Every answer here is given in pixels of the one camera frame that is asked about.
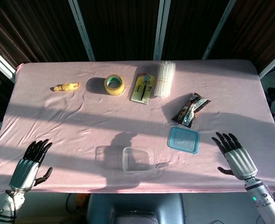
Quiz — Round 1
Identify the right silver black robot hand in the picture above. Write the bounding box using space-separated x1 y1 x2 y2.
211 132 258 181

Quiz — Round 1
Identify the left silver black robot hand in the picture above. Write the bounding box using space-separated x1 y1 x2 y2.
8 139 54 193

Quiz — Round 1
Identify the clear plastic container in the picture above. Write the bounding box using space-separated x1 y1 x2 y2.
166 126 201 155
122 146 155 173

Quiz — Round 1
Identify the brown foil snack packet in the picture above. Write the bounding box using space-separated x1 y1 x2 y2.
171 92 211 128

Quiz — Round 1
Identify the yellow rubber chicken toy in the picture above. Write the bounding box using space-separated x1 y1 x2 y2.
50 82 81 92

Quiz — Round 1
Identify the pink tablecloth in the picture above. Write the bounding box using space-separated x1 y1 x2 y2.
0 59 275 195

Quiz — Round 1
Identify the grey robot torso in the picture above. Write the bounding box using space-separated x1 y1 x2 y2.
85 193 186 224

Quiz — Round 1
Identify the bundle of clear plastic sticks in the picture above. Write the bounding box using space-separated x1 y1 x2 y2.
153 60 177 98

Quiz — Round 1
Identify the razor in yellow blister pack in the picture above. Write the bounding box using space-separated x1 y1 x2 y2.
130 72 157 105

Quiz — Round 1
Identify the yellow tape roll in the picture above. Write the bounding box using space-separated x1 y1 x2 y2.
104 74 126 96

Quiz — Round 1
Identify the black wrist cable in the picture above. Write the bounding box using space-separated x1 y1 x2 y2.
5 189 19 219

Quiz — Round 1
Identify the white metal frame post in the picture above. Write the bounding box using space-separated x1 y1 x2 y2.
153 0 172 60
0 42 17 83
201 0 237 60
258 48 275 79
68 0 96 62

